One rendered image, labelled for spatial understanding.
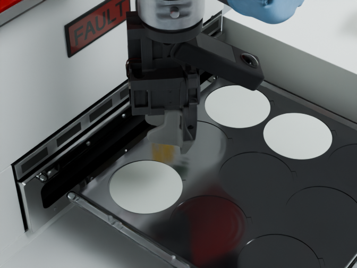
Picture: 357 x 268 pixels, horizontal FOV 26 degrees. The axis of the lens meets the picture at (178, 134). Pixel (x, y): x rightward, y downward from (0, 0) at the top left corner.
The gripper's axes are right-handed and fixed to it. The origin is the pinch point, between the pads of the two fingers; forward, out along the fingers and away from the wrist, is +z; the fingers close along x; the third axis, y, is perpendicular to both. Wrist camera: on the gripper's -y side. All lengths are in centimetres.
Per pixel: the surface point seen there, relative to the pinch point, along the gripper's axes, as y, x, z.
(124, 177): 8.5, -2.1, 7.3
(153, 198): 4.9, 2.2, 7.3
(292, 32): -18.9, -24.6, 0.8
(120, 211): 9.4, 4.1, 7.3
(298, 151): -16.3, -4.9, 7.3
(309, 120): -19.4, -11.3, 7.3
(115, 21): 8.4, -12.4, -11.4
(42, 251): 20.5, 3.3, 15.3
